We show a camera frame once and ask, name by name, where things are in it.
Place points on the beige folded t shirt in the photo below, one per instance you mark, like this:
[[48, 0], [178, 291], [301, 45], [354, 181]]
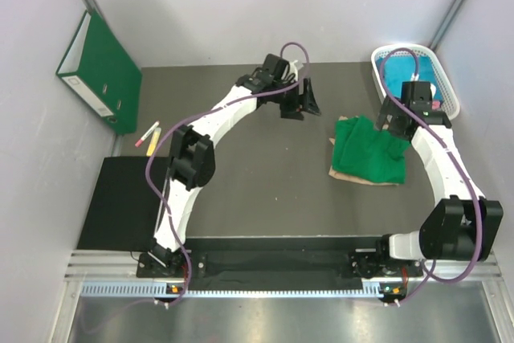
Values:
[[341, 176]]

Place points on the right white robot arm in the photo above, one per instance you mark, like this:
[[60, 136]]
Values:
[[463, 224]]

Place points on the white plastic basket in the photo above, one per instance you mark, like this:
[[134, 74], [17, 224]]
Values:
[[450, 102]]

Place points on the pink white marker pen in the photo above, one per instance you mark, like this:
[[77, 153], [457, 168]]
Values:
[[148, 132]]

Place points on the aluminium frame rail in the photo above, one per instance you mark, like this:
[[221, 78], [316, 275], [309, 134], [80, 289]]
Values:
[[108, 266]]

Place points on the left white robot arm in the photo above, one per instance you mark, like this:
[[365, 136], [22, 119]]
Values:
[[191, 155]]

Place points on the green t shirt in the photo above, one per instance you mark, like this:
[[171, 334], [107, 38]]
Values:
[[369, 150]]

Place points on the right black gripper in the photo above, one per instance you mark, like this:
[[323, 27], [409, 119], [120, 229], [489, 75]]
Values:
[[389, 108]]

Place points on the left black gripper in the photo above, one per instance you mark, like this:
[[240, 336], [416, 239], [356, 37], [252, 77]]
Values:
[[303, 101]]

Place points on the green ring binder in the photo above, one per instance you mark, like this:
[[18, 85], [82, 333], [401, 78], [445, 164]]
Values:
[[100, 71]]

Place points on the blue folded t shirt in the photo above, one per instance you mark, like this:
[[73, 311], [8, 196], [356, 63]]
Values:
[[401, 68]]

